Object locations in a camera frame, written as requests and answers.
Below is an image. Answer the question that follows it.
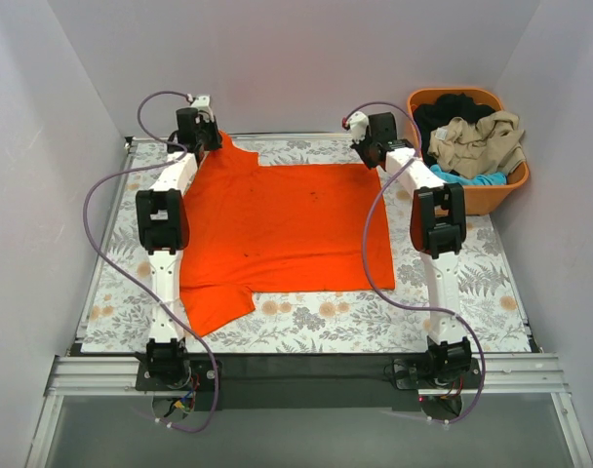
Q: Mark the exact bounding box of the turquoise t shirt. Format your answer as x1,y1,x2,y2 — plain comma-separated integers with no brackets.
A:
430,164,508,187

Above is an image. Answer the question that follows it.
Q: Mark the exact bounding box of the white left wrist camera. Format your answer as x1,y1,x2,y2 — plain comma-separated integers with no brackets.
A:
186,94,216,122

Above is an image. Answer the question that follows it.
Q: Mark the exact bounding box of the beige t shirt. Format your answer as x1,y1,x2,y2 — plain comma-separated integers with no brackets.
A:
427,111,526,179

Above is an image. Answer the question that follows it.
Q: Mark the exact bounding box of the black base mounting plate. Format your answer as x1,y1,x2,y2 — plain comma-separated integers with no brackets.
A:
135,353,481,411

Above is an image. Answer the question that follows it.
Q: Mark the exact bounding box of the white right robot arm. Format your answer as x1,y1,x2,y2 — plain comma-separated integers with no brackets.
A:
343,110,472,388

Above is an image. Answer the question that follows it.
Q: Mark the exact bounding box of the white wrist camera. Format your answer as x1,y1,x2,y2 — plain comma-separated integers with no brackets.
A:
186,94,216,122
342,110,371,144

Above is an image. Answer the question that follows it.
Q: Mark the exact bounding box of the aluminium frame rail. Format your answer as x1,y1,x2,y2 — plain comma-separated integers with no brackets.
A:
26,353,593,467

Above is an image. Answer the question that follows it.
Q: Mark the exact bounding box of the black t shirt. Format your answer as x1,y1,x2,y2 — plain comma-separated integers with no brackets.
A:
413,94,495,161

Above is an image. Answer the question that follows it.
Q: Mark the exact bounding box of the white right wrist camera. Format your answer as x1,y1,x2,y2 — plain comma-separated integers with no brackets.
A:
342,110,371,144

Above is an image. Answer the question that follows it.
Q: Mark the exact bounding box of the orange plastic laundry basket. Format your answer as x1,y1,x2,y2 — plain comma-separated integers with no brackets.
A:
407,87,530,215

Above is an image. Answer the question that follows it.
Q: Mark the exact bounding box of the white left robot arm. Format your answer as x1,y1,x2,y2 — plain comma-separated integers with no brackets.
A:
136,98,222,390

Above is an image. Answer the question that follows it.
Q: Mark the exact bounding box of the orange t shirt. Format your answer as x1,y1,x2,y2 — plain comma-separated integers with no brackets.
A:
180,135,396,336

